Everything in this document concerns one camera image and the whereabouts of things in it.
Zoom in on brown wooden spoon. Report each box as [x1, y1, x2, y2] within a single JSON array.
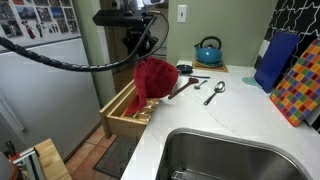
[[167, 77, 200, 100]]

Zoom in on aluminium extrusion bar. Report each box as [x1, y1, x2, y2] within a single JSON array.
[[11, 146, 46, 180]]

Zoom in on wooden cutlery organizer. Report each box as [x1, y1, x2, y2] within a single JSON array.
[[121, 96, 162, 124]]

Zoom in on teal round coaster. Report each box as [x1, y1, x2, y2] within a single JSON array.
[[241, 76, 263, 90]]

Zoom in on white wall outlet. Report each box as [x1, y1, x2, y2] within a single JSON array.
[[258, 39, 271, 59]]

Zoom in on white light switch plate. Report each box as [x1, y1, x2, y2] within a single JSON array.
[[176, 4, 188, 23]]

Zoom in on black round dish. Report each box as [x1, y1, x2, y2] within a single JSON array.
[[175, 64, 194, 75]]

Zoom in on blue kettle black handle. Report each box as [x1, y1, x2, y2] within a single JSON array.
[[194, 35, 224, 66]]

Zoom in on red towel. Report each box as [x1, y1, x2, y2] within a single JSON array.
[[123, 55, 180, 117]]

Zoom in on wooden trivet board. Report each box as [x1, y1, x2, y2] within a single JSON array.
[[192, 59, 229, 73]]

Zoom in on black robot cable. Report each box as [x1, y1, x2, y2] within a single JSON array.
[[0, 9, 171, 73]]

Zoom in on metal vent grille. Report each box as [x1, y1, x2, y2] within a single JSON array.
[[154, 44, 168, 58]]

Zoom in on large metal spoon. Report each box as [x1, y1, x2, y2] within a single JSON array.
[[203, 80, 227, 107]]

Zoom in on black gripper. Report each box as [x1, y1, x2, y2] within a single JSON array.
[[120, 26, 160, 62]]

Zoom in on red dress dancer magnet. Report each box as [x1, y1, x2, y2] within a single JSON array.
[[20, 19, 37, 40]]

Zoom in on wooden kitchen drawer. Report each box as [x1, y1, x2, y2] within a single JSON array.
[[99, 79, 162, 140]]

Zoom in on blue rectangular container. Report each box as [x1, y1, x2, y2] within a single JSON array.
[[253, 31, 302, 94]]

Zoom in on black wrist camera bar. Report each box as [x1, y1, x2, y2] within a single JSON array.
[[92, 9, 156, 28]]

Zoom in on stainless steel sink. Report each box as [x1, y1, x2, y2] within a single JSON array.
[[155, 128, 314, 180]]

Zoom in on colourful checkered cutting board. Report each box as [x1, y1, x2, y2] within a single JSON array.
[[269, 39, 320, 128]]

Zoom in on red black clamp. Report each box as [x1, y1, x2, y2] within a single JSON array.
[[4, 140, 21, 161]]

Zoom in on white refrigerator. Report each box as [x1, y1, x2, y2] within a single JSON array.
[[0, 0, 102, 161]]

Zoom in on small metal spoon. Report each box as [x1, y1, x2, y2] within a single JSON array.
[[193, 79, 208, 90]]

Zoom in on dark patterned floor rug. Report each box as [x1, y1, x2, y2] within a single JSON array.
[[93, 134, 139, 180]]

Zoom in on dark thin utensil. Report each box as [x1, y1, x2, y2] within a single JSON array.
[[179, 73, 211, 80]]

